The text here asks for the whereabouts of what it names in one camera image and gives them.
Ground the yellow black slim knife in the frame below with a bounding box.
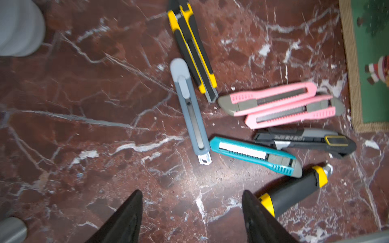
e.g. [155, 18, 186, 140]
[167, 0, 218, 103]

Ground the black yellow heavy knife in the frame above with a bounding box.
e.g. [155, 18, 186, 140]
[258, 164, 333, 218]

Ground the teal utility knife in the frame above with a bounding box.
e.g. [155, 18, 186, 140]
[209, 136, 302, 178]

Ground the silver black bottle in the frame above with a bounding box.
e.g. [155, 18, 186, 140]
[0, 217, 27, 243]

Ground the pink utility knife upper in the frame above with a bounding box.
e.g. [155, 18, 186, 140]
[217, 82, 317, 116]

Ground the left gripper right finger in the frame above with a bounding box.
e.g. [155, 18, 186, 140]
[242, 190, 297, 243]

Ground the pink utility knife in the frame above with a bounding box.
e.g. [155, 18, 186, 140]
[217, 82, 317, 116]
[245, 95, 345, 130]

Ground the dark grey utility knife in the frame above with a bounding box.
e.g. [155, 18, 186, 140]
[253, 128, 357, 159]

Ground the green Christmas tote bag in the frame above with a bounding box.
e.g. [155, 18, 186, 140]
[339, 1, 389, 133]

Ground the potted artificial flower plant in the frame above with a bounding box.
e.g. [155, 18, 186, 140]
[1, 1, 46, 57]

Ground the grey slim utility knife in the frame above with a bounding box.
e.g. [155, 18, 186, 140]
[170, 58, 212, 166]

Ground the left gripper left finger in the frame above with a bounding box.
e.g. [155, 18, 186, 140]
[87, 189, 143, 243]

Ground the pink utility knife lower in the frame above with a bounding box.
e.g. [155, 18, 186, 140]
[245, 95, 345, 130]

